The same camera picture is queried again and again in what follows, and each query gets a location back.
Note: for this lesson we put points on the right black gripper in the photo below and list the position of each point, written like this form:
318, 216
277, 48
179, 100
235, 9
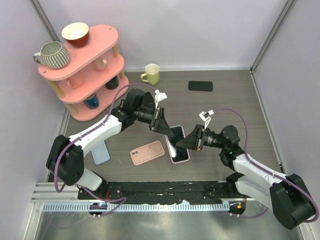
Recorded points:
195, 140

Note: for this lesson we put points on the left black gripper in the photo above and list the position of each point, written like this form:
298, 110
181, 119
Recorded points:
158, 123

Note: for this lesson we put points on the pink phone case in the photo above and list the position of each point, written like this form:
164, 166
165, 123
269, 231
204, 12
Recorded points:
147, 153
188, 157

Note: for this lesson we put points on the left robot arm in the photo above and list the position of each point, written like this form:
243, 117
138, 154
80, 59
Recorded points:
66, 157

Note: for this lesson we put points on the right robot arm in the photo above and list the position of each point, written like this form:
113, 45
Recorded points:
285, 195

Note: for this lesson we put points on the black phone case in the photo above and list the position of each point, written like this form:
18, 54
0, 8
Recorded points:
201, 86

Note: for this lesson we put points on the light blue phone case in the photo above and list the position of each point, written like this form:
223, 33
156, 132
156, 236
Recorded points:
100, 153

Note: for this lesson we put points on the yellow mug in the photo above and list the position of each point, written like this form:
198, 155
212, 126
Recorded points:
151, 75

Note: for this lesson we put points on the dark green mug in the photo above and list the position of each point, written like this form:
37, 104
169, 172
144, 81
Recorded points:
112, 84

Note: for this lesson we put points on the blue mug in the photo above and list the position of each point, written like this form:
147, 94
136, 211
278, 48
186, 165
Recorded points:
92, 101

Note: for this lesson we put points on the pink three-tier shelf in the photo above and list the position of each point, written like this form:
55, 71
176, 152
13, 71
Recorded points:
102, 43

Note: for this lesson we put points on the pink mug upper shelf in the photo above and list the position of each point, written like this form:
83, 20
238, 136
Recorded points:
100, 64

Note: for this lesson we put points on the pink mug shelf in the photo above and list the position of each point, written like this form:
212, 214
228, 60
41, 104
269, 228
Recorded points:
76, 80
100, 64

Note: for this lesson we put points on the pink mug middle shelf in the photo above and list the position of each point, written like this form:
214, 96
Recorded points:
76, 80

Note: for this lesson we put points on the red bowl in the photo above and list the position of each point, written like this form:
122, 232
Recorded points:
77, 34

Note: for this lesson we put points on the grey striped mug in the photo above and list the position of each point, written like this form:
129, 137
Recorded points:
53, 55

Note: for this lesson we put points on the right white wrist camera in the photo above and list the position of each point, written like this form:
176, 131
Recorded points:
206, 117

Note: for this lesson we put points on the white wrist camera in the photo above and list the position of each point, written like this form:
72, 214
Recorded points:
206, 117
159, 96

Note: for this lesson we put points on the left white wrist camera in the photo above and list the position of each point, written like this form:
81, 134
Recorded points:
159, 96

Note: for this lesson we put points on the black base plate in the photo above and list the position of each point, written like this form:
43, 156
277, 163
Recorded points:
169, 192

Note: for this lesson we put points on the aluminium rail frame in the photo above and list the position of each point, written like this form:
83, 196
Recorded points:
47, 192

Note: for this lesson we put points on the white cable duct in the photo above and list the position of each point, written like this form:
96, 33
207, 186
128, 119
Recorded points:
101, 207

